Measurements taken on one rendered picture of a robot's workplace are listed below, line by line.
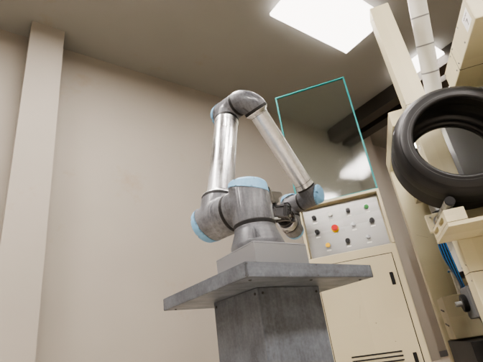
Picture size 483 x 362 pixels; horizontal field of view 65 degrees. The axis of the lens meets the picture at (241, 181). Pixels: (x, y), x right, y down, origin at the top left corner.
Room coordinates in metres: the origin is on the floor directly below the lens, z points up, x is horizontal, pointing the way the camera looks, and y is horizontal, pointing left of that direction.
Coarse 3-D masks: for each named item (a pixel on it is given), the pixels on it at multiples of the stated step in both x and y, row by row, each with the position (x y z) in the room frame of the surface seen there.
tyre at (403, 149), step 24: (432, 96) 1.59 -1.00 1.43; (456, 96) 1.57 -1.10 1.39; (480, 96) 1.54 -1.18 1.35; (408, 120) 1.63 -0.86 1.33; (432, 120) 1.85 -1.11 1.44; (456, 120) 1.82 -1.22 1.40; (480, 120) 1.78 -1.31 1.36; (408, 144) 1.64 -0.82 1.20; (408, 168) 1.67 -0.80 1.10; (432, 168) 1.62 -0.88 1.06; (432, 192) 1.69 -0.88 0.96; (456, 192) 1.63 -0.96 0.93; (480, 192) 1.61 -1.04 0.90
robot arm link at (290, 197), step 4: (284, 196) 1.78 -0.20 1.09; (288, 196) 1.78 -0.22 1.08; (292, 196) 1.76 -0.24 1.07; (280, 200) 1.81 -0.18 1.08; (284, 200) 1.78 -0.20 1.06; (288, 200) 1.77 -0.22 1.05; (292, 200) 1.75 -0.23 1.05; (288, 204) 1.77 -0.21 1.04; (292, 204) 1.75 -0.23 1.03; (296, 204) 1.74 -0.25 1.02; (292, 208) 1.77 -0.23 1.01; (296, 208) 1.76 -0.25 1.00; (296, 212) 1.77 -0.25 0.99
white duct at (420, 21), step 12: (408, 0) 1.99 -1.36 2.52; (420, 0) 1.96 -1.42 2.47; (420, 12) 2.01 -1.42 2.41; (420, 24) 2.06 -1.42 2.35; (420, 36) 2.12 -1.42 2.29; (432, 36) 2.12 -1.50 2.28; (420, 48) 2.18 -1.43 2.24; (432, 48) 2.17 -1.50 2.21; (420, 60) 2.25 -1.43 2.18; (432, 60) 2.22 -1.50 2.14; (432, 72) 2.27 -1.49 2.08; (432, 84) 2.33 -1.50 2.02
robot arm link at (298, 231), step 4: (296, 216) 1.77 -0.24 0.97; (300, 220) 1.79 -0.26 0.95; (300, 224) 1.78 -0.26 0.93; (296, 228) 1.73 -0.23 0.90; (300, 228) 1.77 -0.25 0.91; (284, 232) 1.76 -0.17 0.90; (288, 232) 1.74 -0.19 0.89; (292, 232) 1.74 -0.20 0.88; (296, 232) 1.76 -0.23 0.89; (300, 232) 1.79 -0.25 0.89; (288, 236) 1.81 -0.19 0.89; (292, 236) 1.79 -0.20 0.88; (296, 236) 1.80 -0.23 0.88; (300, 236) 1.82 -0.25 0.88
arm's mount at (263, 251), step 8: (240, 248) 1.20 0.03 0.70; (248, 248) 1.17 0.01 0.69; (256, 248) 1.15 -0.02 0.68; (264, 248) 1.17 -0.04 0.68; (272, 248) 1.19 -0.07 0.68; (280, 248) 1.21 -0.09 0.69; (288, 248) 1.23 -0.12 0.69; (296, 248) 1.25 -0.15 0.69; (304, 248) 1.27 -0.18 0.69; (224, 256) 1.28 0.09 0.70; (232, 256) 1.24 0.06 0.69; (240, 256) 1.20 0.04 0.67; (248, 256) 1.17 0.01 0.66; (256, 256) 1.14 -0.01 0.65; (264, 256) 1.17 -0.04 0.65; (272, 256) 1.18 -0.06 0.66; (280, 256) 1.20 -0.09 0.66; (288, 256) 1.23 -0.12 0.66; (296, 256) 1.25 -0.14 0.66; (304, 256) 1.27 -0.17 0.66; (224, 264) 1.28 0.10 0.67; (232, 264) 1.24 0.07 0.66
